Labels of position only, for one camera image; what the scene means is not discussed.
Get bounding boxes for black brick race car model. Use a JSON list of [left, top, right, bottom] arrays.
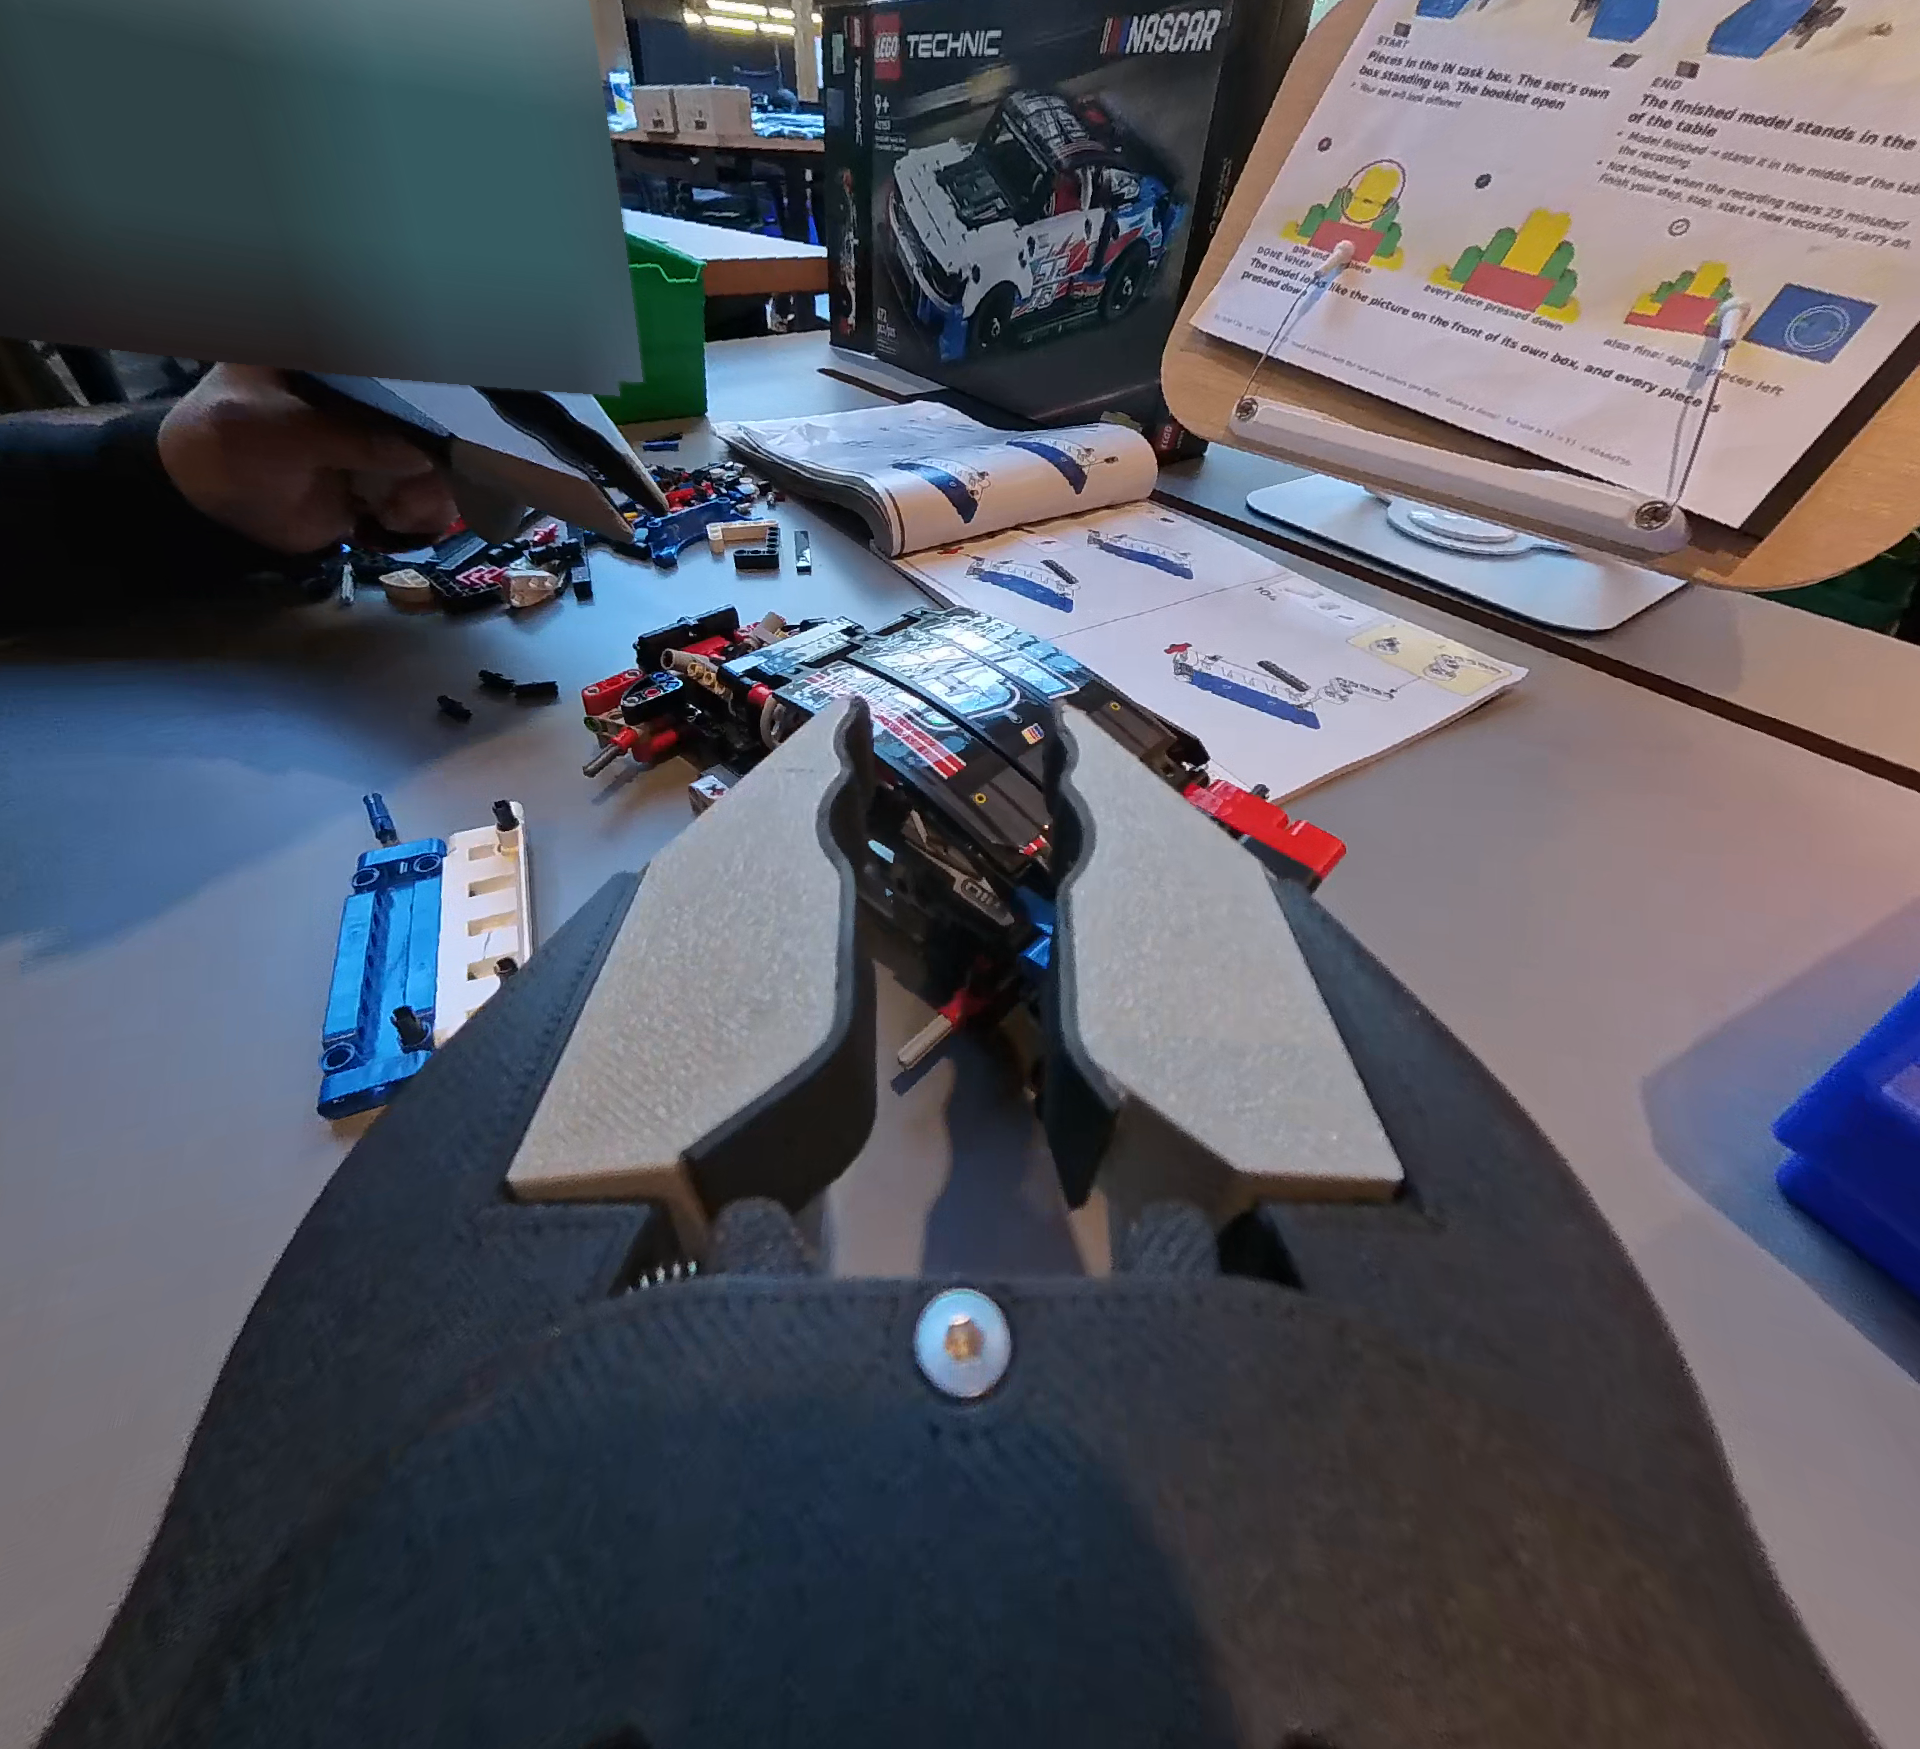
[[583, 605, 1348, 1076]]

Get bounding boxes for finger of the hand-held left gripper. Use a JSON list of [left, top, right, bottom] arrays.
[[284, 371, 644, 545], [476, 383, 672, 525]]

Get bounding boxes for green storage bin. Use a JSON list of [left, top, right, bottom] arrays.
[[618, 226, 709, 425], [1760, 525, 1920, 646]]

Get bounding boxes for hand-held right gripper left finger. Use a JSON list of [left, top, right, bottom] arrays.
[[502, 696, 878, 1225]]

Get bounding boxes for blue brick panel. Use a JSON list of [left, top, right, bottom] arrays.
[[314, 838, 451, 1120]]

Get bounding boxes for open instruction booklet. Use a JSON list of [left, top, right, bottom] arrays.
[[712, 399, 1530, 804]]

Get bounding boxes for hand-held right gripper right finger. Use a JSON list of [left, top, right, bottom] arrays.
[[1038, 710, 1412, 1211]]

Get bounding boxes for blue storage bin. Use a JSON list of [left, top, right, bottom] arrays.
[[1774, 981, 1920, 1303]]

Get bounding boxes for printed instruction sheet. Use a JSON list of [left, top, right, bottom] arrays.
[[1193, 0, 1920, 535]]

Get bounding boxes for person's left forearm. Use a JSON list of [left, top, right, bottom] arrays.
[[0, 405, 196, 633]]

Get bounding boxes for person's left hand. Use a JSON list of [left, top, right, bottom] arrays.
[[155, 361, 459, 552]]

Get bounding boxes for grey desk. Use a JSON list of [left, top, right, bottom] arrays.
[[0, 331, 1920, 1749]]

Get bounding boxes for black cardboard set box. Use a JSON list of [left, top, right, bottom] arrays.
[[820, 0, 1327, 460]]

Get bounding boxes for wood edged table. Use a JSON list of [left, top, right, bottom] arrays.
[[618, 207, 830, 331]]

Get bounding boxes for pile of brick pieces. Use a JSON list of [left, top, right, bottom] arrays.
[[333, 460, 823, 612]]

